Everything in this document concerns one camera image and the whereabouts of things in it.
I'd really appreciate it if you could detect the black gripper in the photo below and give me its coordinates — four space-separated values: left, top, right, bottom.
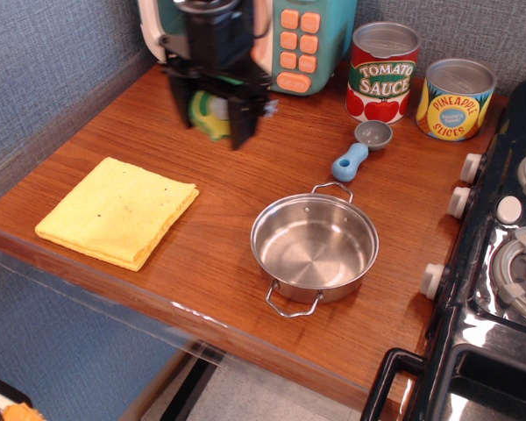
159 8 277 150

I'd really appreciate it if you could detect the green toy pepper half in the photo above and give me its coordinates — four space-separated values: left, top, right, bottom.
188 90 231 141

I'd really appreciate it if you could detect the small steel pan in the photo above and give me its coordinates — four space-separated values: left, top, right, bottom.
250 182 380 318

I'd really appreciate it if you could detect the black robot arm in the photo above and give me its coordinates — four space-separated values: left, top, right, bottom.
159 1 276 149

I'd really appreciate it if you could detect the teal toy microwave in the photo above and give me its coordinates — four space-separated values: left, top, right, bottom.
138 1 358 96

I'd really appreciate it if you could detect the folded yellow cloth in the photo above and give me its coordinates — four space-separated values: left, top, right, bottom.
35 157 199 272

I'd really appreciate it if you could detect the blue grey measuring spoon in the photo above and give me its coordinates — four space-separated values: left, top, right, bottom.
331 120 393 182

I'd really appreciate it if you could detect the tomato sauce can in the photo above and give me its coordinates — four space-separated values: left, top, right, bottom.
345 21 422 124

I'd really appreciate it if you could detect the pineapple slices can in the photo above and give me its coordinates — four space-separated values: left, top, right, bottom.
416 58 497 142

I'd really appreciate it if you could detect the white stove knob top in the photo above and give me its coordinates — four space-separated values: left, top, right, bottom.
459 153 482 184

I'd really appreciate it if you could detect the white stove knob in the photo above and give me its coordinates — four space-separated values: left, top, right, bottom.
447 187 471 219
459 153 482 184
420 263 444 300

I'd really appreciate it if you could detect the white stove knob middle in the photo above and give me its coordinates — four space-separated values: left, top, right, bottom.
447 187 471 219

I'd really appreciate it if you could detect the white stove knob bottom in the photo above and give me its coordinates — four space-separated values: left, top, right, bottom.
420 263 444 300

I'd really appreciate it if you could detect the white round stove button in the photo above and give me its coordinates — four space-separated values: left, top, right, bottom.
495 196 522 225

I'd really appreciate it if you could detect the orange object bottom left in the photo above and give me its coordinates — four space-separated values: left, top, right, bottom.
0 403 45 421

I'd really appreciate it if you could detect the black toy stove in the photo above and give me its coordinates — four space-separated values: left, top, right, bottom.
362 80 526 420

